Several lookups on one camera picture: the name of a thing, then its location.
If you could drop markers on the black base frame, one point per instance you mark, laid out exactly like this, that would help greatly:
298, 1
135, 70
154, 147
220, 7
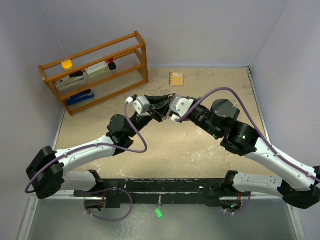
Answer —
211, 192

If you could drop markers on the green key tag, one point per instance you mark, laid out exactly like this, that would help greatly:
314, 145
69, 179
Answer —
158, 210

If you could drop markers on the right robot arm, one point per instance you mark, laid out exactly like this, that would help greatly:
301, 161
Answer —
296, 183

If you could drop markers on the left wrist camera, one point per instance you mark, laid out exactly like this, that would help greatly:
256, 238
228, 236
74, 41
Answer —
140, 104

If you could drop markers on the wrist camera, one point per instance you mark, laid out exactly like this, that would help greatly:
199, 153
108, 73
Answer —
179, 106
140, 104

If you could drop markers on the white black stapler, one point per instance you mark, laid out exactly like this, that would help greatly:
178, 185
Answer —
70, 82

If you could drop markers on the yellow cap container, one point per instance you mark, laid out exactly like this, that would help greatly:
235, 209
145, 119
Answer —
67, 65

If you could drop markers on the red black bottle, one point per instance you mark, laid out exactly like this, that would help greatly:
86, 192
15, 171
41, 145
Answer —
111, 64

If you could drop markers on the wooden shelf rack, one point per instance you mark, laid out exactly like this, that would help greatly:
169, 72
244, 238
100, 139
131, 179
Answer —
130, 55

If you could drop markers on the brown spiral notebook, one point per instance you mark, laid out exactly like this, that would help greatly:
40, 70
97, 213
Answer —
176, 79

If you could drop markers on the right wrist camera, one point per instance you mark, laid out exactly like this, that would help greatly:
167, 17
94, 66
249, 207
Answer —
179, 106

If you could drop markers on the bunch of metal keys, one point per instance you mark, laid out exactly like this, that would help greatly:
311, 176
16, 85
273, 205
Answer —
166, 117

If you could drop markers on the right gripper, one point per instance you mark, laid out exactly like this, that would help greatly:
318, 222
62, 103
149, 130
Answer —
196, 100

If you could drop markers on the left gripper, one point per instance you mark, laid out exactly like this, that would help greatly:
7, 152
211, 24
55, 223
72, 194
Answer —
159, 107

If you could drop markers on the blue stapler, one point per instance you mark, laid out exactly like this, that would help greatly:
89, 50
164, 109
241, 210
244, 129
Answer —
80, 97

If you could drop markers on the white box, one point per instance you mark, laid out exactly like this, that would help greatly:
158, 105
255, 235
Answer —
97, 69

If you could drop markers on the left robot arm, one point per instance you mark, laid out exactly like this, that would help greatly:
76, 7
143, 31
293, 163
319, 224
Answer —
52, 171

